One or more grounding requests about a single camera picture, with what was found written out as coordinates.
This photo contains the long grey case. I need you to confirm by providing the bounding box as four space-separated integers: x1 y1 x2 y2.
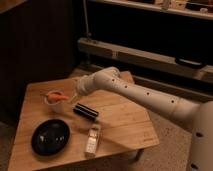
78 38 213 83

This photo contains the wooden folding table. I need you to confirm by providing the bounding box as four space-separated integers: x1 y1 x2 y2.
8 78 159 171

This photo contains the white cup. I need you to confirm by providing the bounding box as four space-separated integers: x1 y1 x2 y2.
44 90 64 114

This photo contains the black case handle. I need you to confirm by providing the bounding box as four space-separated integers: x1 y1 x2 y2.
175 58 206 69

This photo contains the black ceramic bowl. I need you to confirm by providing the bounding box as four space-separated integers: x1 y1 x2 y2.
31 119 70 156

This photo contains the white rectangular remote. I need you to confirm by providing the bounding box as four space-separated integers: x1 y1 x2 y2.
85 124 101 158

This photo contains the black cylindrical speaker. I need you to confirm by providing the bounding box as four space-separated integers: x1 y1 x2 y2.
73 103 99 121

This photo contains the metal pole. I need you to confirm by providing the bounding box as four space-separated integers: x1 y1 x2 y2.
83 0 91 40

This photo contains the orange carrot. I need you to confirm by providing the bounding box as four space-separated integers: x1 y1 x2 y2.
47 93 69 101

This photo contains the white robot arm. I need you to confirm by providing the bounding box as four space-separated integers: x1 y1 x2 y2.
76 67 213 171

